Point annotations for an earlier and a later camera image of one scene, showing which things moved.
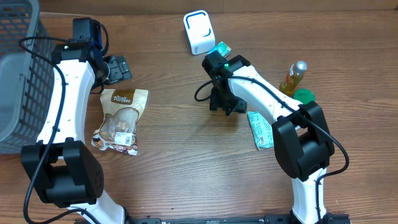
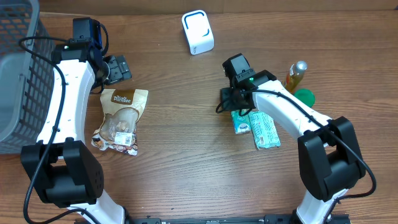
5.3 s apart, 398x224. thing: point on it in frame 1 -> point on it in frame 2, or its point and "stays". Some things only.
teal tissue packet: [223, 48] -> [242, 124]
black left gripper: [117, 70] stays
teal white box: [262, 130] stays
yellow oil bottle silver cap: [293, 76] stays
